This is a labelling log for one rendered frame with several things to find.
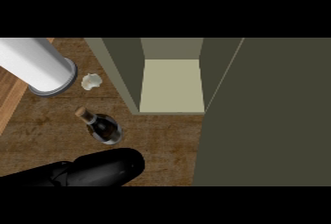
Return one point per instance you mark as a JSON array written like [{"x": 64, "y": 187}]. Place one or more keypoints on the dark wine bottle with cork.
[{"x": 105, "y": 129}]

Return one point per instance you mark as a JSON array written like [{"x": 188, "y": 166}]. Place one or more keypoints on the white cylinder with grey rim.
[{"x": 34, "y": 64}]

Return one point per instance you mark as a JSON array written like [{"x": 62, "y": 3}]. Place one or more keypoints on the open olive cabinet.
[{"x": 172, "y": 87}]

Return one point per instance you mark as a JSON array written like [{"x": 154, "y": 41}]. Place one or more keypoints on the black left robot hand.
[{"x": 104, "y": 169}]

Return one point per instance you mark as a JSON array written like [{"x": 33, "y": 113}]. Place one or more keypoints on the small white crumpled lump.
[{"x": 90, "y": 81}]

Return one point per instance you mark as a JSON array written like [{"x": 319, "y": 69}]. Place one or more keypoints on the dark olive cabinet door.
[{"x": 266, "y": 116}]

